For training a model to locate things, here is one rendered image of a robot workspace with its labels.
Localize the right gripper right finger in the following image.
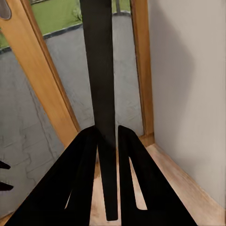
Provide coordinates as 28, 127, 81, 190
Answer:
118, 126, 197, 226

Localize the poster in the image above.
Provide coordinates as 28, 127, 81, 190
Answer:
80, 0, 118, 221

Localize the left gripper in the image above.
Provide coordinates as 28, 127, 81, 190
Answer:
0, 161, 14, 191

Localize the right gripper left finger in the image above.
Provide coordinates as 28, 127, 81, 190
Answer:
4, 125, 97, 226

